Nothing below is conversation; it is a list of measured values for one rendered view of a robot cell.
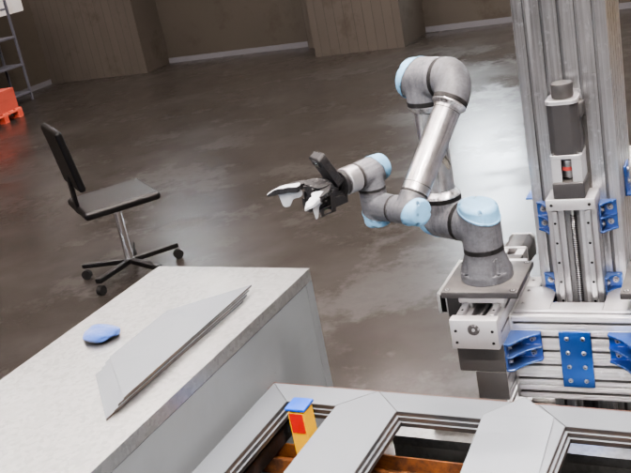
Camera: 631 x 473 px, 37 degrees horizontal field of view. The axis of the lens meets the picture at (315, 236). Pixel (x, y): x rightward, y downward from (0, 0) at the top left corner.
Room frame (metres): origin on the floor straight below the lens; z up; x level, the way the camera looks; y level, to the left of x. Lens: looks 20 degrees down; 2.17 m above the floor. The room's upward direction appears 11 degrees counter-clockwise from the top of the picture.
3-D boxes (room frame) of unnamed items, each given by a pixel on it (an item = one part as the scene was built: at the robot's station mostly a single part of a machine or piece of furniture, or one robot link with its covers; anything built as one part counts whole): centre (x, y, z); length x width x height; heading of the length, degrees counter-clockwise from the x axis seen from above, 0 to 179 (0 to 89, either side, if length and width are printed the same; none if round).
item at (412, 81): (2.64, -0.39, 1.41); 0.15 x 0.12 x 0.55; 37
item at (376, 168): (2.48, -0.18, 1.43); 0.11 x 0.08 x 0.09; 127
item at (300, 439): (2.28, 0.13, 0.78); 0.05 x 0.05 x 0.19; 60
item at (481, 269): (2.53, -0.47, 1.09); 0.15 x 0.15 x 0.10
